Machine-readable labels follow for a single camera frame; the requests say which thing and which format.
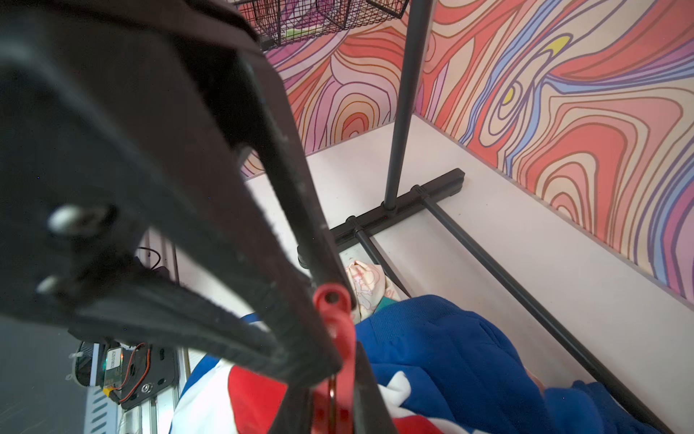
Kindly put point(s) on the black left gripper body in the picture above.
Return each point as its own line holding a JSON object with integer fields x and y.
{"x": 70, "y": 180}

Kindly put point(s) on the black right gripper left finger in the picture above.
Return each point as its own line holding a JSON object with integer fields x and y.
{"x": 295, "y": 414}

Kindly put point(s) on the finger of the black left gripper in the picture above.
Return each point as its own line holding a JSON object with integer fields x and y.
{"x": 293, "y": 347}
{"x": 260, "y": 223}

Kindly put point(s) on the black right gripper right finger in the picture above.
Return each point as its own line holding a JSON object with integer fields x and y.
{"x": 370, "y": 412}

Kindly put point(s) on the red clothespin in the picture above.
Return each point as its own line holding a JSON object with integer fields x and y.
{"x": 333, "y": 399}

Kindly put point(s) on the blue red white jacket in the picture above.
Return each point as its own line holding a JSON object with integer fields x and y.
{"x": 440, "y": 369}

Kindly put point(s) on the pink patterned kids jacket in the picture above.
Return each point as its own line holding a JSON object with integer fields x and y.
{"x": 373, "y": 289}

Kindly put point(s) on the black clothes rack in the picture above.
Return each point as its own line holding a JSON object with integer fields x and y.
{"x": 396, "y": 208}

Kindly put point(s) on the black wire basket left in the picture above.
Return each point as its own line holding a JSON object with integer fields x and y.
{"x": 282, "y": 22}

